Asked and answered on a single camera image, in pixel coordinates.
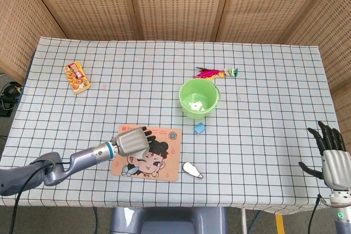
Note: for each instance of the blue checked tablecloth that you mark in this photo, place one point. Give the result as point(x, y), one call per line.
point(274, 149)

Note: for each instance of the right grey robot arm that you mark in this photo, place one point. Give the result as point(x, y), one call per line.
point(341, 214)

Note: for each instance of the yellow food box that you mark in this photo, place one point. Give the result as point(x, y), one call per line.
point(76, 77)

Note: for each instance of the clear correction tape dispenser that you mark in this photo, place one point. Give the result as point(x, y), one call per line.
point(190, 168)

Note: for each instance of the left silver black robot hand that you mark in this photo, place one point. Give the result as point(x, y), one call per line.
point(131, 142)

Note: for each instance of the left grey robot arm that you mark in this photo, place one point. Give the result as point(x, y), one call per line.
point(82, 160)

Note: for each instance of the green plastic bucket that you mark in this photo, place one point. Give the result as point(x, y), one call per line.
point(186, 91)

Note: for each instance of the blue white square block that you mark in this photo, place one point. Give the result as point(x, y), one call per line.
point(199, 128)

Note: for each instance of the woven folding screen panel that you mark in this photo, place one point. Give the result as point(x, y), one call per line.
point(178, 1)
point(82, 1)
point(19, 31)
point(268, 4)
point(329, 39)

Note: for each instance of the black floor equipment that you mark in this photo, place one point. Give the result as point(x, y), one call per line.
point(9, 94)

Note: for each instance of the colourful feather shuttlecock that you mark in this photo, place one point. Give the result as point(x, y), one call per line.
point(208, 74)

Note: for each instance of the grey robot torso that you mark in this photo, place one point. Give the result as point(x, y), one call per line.
point(167, 220)

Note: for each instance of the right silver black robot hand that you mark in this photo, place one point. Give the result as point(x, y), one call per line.
point(338, 168)

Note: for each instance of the white table leg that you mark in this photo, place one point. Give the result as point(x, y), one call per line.
point(243, 221)

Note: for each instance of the cartoon girl mouse pad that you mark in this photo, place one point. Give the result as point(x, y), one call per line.
point(164, 168)

